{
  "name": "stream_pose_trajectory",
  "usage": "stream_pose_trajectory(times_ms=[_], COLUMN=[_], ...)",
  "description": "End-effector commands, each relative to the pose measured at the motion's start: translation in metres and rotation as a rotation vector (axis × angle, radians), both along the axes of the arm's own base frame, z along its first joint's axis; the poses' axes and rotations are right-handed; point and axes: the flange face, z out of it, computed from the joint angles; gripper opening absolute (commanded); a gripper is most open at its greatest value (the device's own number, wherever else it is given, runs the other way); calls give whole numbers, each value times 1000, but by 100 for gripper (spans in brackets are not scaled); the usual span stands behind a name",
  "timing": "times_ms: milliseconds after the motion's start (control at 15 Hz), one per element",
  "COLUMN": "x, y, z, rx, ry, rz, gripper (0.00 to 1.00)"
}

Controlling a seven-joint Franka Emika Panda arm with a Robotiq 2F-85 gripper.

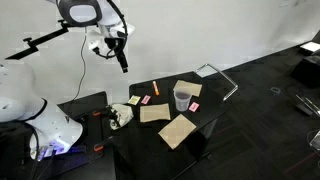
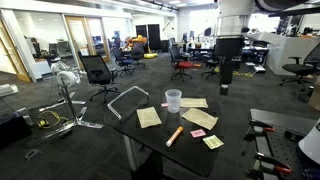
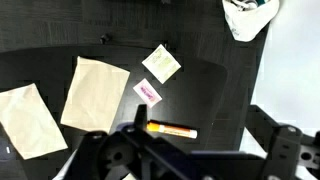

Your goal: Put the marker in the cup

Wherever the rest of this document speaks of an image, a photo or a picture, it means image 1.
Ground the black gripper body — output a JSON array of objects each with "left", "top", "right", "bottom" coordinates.
[{"left": 104, "top": 35, "right": 128, "bottom": 65}]

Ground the black floor box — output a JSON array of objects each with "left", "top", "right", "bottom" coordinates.
[{"left": 289, "top": 54, "right": 320, "bottom": 90}]

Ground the orange Expo marker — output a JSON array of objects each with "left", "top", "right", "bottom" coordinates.
[{"left": 152, "top": 80, "right": 161, "bottom": 97}]

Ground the pink sticky note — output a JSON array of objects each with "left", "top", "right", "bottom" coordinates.
[
  {"left": 140, "top": 94, "right": 152, "bottom": 105},
  {"left": 188, "top": 101, "right": 200, "bottom": 113}
]

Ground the crumpled white cloth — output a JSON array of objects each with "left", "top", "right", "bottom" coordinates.
[{"left": 108, "top": 102, "right": 135, "bottom": 131}]

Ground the clear plastic measuring cup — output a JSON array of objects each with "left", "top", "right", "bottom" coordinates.
[{"left": 173, "top": 88, "right": 193, "bottom": 113}]

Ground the black cart table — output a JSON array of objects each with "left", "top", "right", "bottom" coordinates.
[{"left": 111, "top": 70, "right": 239, "bottom": 180}]

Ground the white flat board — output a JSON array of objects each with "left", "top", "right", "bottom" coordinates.
[{"left": 299, "top": 41, "right": 320, "bottom": 54}]

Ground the orange handled black clamp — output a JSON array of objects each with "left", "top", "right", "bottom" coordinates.
[
  {"left": 92, "top": 107, "right": 113, "bottom": 118},
  {"left": 93, "top": 136, "right": 116, "bottom": 153}
]

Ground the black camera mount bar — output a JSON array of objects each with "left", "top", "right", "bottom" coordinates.
[{"left": 4, "top": 19, "right": 71, "bottom": 61}]

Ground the large tan paper sheet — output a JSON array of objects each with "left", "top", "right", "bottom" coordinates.
[{"left": 157, "top": 113, "right": 198, "bottom": 150}]

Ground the yellow sticky note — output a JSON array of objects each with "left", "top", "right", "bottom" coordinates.
[{"left": 127, "top": 94, "right": 142, "bottom": 106}]

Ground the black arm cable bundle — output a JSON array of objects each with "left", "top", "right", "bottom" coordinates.
[{"left": 93, "top": 0, "right": 130, "bottom": 60}]

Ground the metal cart handle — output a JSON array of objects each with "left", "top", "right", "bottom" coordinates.
[{"left": 194, "top": 63, "right": 239, "bottom": 102}]

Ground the thin black hanging cable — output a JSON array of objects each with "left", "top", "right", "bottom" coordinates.
[{"left": 68, "top": 28, "right": 88, "bottom": 103}]

